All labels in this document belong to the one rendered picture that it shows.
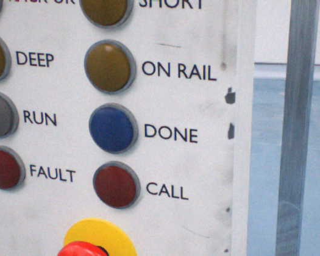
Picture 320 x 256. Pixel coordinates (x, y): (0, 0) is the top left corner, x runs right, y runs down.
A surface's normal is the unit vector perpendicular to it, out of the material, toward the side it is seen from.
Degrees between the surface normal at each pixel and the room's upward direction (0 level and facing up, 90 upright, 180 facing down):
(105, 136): 93
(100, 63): 88
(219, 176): 90
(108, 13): 93
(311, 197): 0
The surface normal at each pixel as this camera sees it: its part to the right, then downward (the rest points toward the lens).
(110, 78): -0.34, 0.41
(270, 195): -0.02, -0.92
